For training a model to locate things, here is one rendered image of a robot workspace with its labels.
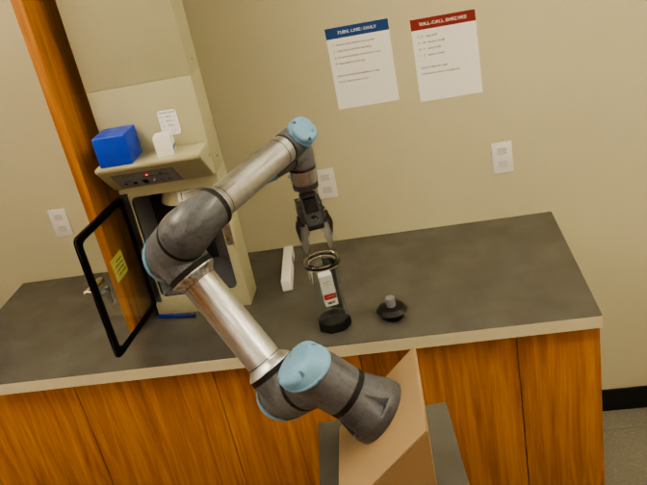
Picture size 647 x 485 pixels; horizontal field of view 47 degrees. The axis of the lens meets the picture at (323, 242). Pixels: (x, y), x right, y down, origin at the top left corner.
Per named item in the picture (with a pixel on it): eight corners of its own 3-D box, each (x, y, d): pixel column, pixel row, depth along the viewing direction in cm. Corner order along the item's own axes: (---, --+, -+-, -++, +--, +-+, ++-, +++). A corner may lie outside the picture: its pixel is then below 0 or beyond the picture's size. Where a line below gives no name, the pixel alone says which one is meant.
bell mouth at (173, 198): (169, 188, 247) (165, 172, 245) (219, 180, 244) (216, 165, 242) (154, 209, 231) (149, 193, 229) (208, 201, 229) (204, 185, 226)
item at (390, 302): (377, 309, 225) (374, 291, 222) (407, 306, 224) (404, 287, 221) (377, 325, 217) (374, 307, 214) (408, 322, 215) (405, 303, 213)
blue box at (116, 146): (112, 157, 222) (102, 129, 219) (142, 152, 221) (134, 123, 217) (100, 168, 214) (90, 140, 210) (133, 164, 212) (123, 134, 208)
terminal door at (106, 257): (157, 305, 244) (120, 194, 227) (118, 360, 217) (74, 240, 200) (155, 305, 244) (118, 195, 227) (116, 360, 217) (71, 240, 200)
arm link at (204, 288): (306, 421, 159) (145, 227, 159) (276, 436, 170) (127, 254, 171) (339, 388, 166) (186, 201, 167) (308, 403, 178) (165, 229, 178)
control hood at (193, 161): (116, 188, 228) (106, 157, 223) (217, 172, 223) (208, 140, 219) (103, 202, 217) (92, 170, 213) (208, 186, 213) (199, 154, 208)
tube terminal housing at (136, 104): (177, 279, 270) (113, 72, 237) (263, 268, 265) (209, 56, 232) (159, 316, 248) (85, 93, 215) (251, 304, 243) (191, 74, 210)
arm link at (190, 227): (163, 208, 150) (298, 103, 181) (146, 230, 159) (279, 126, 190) (202, 248, 151) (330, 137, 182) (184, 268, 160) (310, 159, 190)
